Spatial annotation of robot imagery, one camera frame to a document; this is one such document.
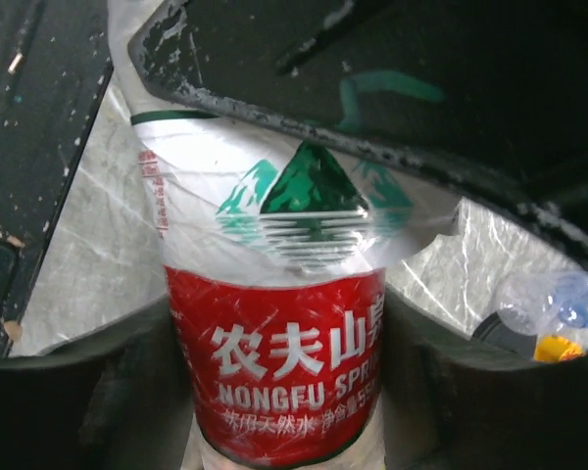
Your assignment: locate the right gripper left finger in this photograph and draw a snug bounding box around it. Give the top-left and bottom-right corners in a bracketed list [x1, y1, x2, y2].
[0, 298, 193, 469]

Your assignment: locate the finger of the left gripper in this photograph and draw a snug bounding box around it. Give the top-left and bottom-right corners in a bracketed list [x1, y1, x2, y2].
[127, 1, 588, 270]
[0, 1, 112, 358]

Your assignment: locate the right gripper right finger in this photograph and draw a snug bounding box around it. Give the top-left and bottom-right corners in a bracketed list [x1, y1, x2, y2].
[381, 287, 588, 469]

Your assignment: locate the red label water bottle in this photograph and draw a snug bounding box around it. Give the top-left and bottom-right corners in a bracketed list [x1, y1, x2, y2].
[108, 1, 432, 469]

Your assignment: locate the blue label water bottle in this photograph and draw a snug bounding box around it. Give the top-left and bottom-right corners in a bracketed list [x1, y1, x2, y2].
[491, 270, 588, 336]

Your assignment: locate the small yellow toy piece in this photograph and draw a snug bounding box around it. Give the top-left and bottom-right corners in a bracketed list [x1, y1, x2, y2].
[533, 335, 585, 363]

